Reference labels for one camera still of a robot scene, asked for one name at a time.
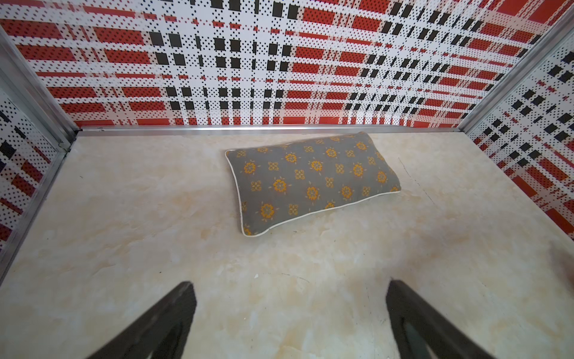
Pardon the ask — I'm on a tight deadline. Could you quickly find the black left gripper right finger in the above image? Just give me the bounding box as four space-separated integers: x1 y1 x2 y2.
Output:
386 280 492 358

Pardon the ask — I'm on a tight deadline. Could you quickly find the grey floral cushion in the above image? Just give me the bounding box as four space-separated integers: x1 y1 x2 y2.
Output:
225 132 402 237

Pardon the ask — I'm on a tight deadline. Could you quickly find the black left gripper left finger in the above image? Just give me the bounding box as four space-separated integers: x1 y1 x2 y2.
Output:
90 281 197 358

